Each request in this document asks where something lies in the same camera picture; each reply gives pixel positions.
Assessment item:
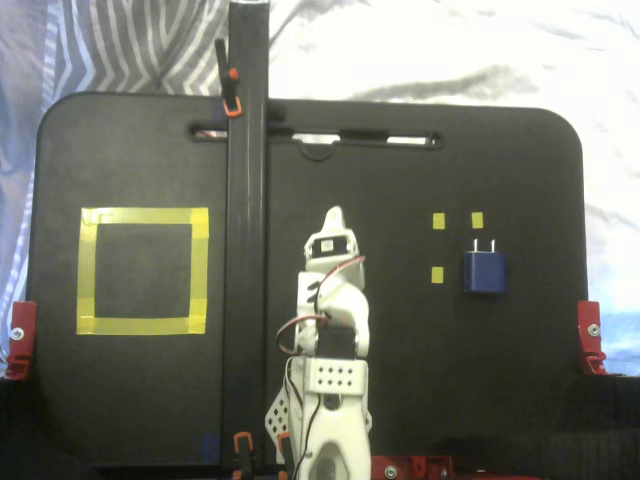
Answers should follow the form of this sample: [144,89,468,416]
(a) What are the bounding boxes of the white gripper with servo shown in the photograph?
[303,206,366,285]

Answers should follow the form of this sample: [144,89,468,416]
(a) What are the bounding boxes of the blue USB charger block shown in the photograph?
[462,237,509,295]

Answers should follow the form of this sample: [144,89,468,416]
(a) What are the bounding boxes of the orange black spring clamp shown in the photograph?
[214,38,244,119]

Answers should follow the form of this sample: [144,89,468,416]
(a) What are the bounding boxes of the yellow tape square outline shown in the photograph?
[75,206,210,337]

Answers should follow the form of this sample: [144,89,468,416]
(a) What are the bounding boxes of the grey white patterned bedsheet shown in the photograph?
[0,0,640,377]

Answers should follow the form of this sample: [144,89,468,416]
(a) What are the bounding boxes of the small orange black clamp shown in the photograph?
[232,431,257,480]
[276,432,296,480]

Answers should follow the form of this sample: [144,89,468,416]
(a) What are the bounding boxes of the red screw clamp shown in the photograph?
[369,454,456,480]

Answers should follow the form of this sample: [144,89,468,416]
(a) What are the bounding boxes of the red desk edge clamp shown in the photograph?
[5,300,39,380]
[576,300,609,376]

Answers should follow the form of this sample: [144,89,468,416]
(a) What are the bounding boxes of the red black servo cable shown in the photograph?
[276,255,366,356]

